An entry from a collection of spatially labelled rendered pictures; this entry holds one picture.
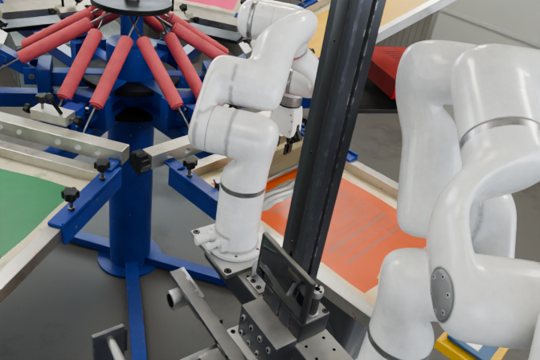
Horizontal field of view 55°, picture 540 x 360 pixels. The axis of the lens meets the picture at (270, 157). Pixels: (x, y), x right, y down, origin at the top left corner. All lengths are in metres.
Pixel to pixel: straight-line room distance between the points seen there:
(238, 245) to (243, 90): 0.33
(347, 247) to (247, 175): 0.59
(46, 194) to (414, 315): 1.17
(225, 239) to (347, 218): 0.61
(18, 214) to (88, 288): 1.17
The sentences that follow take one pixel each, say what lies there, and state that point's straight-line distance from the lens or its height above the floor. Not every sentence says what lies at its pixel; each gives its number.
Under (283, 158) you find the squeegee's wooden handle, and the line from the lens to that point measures 1.69.
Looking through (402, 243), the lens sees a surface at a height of 0.95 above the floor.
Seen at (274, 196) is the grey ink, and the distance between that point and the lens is 1.63.
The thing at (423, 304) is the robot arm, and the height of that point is 1.41.
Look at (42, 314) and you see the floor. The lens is 2.59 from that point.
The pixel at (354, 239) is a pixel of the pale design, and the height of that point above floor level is 0.95.
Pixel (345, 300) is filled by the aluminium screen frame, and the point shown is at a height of 0.99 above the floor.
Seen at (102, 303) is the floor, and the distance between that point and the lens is 2.60.
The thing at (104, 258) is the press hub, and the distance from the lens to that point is 2.80.
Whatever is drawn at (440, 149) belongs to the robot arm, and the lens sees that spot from 0.73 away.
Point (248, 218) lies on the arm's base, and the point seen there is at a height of 1.24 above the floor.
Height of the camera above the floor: 1.88
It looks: 30 degrees down
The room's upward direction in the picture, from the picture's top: 9 degrees clockwise
